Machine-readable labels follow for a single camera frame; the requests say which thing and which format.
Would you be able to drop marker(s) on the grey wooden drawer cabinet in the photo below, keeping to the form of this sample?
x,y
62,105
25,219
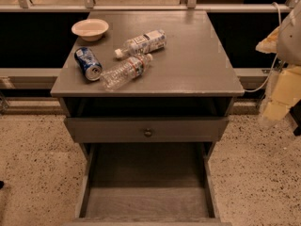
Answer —
x,y
190,78

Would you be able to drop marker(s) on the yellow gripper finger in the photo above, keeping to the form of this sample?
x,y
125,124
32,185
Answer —
x,y
269,44
286,94

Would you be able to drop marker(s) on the white labelled plastic bottle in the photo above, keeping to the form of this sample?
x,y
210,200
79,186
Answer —
x,y
142,44

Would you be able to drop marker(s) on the round metal drawer knob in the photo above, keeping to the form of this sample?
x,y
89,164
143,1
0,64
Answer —
x,y
148,132

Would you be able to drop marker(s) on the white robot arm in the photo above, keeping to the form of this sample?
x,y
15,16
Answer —
x,y
285,42

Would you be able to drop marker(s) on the blue soda can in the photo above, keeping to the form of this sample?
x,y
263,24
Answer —
x,y
89,64

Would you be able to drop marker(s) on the clear plastic water bottle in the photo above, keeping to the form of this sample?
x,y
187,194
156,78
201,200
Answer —
x,y
127,70

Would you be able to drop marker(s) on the closed upper grey drawer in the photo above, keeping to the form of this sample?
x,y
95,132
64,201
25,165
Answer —
x,y
119,130

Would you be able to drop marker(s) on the open middle grey drawer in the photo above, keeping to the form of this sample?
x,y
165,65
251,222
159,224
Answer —
x,y
147,184

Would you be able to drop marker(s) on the white paper bowl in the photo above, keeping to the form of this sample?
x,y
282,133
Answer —
x,y
90,29

